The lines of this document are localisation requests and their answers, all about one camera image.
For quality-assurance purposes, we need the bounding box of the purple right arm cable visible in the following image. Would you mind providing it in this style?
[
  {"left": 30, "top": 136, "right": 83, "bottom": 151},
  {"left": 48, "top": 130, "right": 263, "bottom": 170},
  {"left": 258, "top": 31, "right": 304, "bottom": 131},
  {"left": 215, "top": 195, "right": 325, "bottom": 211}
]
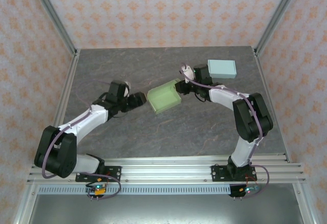
[{"left": 180, "top": 62, "right": 271, "bottom": 199}]

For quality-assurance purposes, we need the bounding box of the grey metal sheet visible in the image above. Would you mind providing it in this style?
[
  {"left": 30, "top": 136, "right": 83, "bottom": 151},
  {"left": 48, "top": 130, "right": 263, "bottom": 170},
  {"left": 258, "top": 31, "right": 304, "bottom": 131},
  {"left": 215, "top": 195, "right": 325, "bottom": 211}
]
[{"left": 27, "top": 194, "right": 302, "bottom": 224}]

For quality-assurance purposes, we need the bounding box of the light blue paper box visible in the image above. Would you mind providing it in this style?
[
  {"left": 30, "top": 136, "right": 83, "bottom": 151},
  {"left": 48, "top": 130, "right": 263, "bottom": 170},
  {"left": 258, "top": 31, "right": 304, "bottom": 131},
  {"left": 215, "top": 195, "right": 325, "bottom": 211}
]
[{"left": 207, "top": 59, "right": 237, "bottom": 79}]

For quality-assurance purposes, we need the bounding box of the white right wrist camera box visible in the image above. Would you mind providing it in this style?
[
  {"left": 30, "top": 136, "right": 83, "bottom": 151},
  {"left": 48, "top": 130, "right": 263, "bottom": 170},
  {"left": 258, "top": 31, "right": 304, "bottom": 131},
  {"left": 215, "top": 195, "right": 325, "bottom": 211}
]
[{"left": 178, "top": 64, "right": 195, "bottom": 83}]

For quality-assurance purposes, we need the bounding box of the aluminium frame post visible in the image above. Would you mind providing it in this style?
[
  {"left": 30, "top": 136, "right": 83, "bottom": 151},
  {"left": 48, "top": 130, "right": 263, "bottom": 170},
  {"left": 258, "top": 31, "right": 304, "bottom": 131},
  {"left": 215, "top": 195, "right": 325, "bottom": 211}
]
[
  {"left": 252, "top": 0, "right": 306, "bottom": 56},
  {"left": 27, "top": 0, "right": 79, "bottom": 57}
]

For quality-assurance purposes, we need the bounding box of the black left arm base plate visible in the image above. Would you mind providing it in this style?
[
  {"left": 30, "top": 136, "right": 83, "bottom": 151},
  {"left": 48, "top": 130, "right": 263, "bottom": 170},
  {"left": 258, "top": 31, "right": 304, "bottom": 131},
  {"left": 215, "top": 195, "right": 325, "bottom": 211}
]
[{"left": 75, "top": 166, "right": 122, "bottom": 183}]

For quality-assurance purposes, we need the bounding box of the white slotted cable duct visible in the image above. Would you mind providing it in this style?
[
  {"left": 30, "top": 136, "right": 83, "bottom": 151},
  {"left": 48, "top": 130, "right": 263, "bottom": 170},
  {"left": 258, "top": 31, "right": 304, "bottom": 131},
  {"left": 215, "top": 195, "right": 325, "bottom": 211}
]
[{"left": 38, "top": 185, "right": 232, "bottom": 195}]

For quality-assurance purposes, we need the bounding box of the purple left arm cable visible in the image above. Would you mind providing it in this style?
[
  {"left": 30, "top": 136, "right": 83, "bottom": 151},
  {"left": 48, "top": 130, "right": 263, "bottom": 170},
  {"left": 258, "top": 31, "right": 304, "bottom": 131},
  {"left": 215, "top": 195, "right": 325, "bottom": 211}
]
[{"left": 40, "top": 80, "right": 121, "bottom": 199}]

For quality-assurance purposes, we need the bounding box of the light green paper box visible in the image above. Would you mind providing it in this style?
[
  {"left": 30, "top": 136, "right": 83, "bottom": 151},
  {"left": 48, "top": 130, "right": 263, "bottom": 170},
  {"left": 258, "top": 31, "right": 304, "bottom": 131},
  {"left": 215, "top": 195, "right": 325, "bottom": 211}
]
[{"left": 147, "top": 78, "right": 182, "bottom": 115}]

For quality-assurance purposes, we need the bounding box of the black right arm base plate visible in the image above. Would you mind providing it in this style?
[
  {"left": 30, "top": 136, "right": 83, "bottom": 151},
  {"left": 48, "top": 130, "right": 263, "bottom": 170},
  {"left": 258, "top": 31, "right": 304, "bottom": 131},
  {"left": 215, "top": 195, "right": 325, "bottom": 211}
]
[{"left": 211, "top": 165, "right": 258, "bottom": 183}]

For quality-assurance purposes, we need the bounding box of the aluminium frame leg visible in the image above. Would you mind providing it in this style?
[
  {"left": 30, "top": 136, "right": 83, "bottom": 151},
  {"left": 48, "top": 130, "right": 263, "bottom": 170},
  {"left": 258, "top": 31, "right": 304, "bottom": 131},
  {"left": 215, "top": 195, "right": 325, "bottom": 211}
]
[
  {"left": 293, "top": 183, "right": 316, "bottom": 224},
  {"left": 12, "top": 183, "right": 39, "bottom": 224}
]

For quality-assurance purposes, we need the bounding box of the wide aluminium base beam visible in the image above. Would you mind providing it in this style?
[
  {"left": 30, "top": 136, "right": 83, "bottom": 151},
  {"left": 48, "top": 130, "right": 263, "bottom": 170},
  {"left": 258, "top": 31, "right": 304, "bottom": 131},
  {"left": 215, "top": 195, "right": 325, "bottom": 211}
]
[{"left": 27, "top": 163, "right": 307, "bottom": 184}]

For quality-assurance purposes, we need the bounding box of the aluminium table edge rail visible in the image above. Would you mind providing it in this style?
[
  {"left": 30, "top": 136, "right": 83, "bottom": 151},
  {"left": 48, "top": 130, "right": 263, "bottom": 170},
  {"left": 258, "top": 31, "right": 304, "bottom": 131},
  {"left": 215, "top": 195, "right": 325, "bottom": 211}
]
[{"left": 45, "top": 153, "right": 289, "bottom": 164}]

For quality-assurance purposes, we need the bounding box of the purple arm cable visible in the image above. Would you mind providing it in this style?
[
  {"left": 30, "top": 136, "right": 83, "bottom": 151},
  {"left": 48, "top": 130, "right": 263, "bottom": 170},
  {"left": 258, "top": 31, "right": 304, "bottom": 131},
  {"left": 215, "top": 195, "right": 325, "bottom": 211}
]
[
  {"left": 180, "top": 62, "right": 271, "bottom": 199},
  {"left": 40, "top": 80, "right": 121, "bottom": 199}
]

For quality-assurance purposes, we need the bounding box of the aluminium table side rail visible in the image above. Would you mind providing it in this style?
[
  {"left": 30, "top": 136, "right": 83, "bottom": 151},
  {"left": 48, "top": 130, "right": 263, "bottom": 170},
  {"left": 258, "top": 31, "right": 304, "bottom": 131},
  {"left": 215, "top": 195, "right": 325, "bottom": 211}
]
[
  {"left": 251, "top": 47, "right": 292, "bottom": 163},
  {"left": 39, "top": 49, "right": 81, "bottom": 165}
]

